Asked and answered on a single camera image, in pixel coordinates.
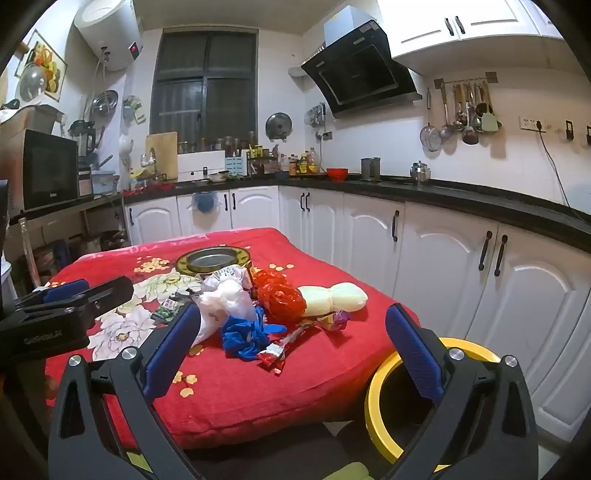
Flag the dark kitchen window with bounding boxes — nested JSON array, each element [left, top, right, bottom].
[[150, 28, 258, 151]]

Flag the black blender jug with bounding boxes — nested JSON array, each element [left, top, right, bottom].
[[69, 120, 98, 160]]

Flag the row of glass jars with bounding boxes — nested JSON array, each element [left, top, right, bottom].
[[178, 131, 259, 156]]

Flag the gold rimmed metal plate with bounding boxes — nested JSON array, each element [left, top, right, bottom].
[[175, 247, 252, 276]]

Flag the blue plastic bag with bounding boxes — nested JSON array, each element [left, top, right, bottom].
[[222, 307, 287, 361]]

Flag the round pot lid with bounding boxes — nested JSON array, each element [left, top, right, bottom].
[[265, 112, 293, 140]]

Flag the purple foil wrapper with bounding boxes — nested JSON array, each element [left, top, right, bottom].
[[323, 309, 352, 331]]

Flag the cream foam net sleeve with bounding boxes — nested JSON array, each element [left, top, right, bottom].
[[295, 281, 369, 319]]

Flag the white water heater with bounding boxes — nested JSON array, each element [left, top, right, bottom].
[[74, 0, 144, 72]]

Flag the hanging glass pot lid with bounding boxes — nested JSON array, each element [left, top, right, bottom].
[[18, 62, 49, 100]]

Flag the black power cable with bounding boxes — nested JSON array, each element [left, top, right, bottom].
[[537, 127, 572, 208]]

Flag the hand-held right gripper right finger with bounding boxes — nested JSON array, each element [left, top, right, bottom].
[[385, 302, 539, 480]]

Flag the red plastic bag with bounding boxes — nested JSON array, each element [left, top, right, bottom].
[[252, 269, 308, 330]]

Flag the white lower kitchen cabinets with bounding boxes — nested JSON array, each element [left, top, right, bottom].
[[124, 185, 591, 444]]

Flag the fruit wall poster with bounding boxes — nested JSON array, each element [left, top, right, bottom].
[[15, 30, 68, 103]]

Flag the white box on counter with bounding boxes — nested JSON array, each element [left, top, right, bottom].
[[178, 151, 227, 184]]

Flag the long silver red wrapper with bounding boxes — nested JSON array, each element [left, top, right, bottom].
[[277, 320, 324, 348]]

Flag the row of hanging utensils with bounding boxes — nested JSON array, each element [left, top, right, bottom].
[[419, 71, 503, 152]]

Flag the black microwave oven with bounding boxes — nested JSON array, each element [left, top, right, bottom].
[[21, 129, 80, 211]]

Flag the white plastic bag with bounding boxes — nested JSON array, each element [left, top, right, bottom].
[[189, 267, 259, 349]]

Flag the red snack wrapper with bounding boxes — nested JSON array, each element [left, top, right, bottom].
[[256, 344, 287, 376]]

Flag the hanging metal pan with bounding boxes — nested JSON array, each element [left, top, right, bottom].
[[90, 90, 119, 116]]

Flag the blue hanging cloth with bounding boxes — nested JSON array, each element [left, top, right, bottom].
[[193, 191, 218, 214]]

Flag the yellow rimmed trash bin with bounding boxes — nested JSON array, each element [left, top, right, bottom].
[[364, 337, 502, 472]]

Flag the metal teapot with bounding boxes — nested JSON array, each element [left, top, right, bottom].
[[409, 160, 432, 185]]

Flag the red floral blanket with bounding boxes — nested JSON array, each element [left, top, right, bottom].
[[44, 227, 421, 450]]

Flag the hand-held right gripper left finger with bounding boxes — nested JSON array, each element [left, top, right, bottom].
[[48, 302, 204, 480]]

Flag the group of condiment bottles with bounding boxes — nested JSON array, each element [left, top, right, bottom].
[[288, 148, 327, 176]]

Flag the black range hood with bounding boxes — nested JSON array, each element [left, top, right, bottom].
[[288, 6, 423, 116]]

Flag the wooden cutting board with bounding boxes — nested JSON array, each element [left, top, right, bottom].
[[146, 131, 179, 181]]

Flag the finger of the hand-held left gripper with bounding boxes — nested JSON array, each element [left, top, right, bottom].
[[14, 276, 134, 324], [18, 278, 90, 305]]

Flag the white upper cabinets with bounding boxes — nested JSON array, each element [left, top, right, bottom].
[[376, 0, 566, 75]]

